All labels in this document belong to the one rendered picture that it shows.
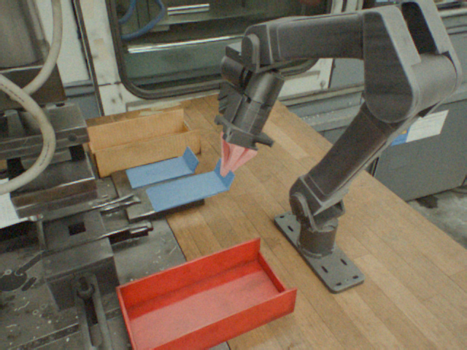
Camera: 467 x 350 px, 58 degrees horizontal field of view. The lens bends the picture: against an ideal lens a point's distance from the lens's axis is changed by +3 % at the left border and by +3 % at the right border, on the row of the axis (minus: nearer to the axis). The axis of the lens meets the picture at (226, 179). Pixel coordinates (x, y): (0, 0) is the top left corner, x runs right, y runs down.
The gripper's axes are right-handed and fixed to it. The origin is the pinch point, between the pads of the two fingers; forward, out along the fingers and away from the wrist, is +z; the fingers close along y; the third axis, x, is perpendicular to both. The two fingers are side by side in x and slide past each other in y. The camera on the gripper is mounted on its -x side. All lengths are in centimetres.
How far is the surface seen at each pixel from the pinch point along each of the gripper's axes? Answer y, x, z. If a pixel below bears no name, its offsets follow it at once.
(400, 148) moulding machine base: -120, -62, -7
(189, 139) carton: -2.5, -24.6, 3.4
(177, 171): 0.8, -16.8, 9.1
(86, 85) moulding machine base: 16, -59, 7
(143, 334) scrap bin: 12.6, 17.8, 21.8
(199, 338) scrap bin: 7.7, 24.1, 16.3
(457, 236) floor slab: -167, -44, 21
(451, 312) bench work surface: -28.9, 32.2, 1.8
